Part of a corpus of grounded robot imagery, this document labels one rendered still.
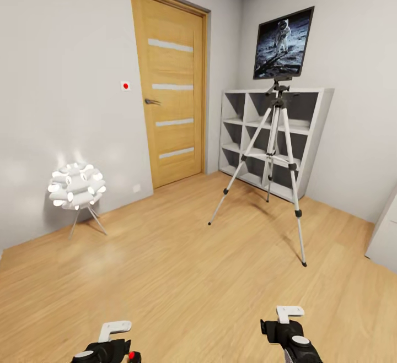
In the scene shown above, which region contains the camera tripod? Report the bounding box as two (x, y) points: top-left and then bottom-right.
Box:
(208, 75), (307, 267)

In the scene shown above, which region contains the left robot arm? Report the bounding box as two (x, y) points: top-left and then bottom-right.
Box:
(72, 320), (132, 363)

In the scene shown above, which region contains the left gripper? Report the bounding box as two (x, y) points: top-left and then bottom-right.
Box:
(86, 339), (131, 363)

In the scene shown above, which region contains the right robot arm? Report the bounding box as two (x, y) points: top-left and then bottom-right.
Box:
(260, 306), (324, 363)

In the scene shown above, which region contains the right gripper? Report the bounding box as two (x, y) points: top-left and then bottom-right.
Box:
(260, 319), (303, 346)

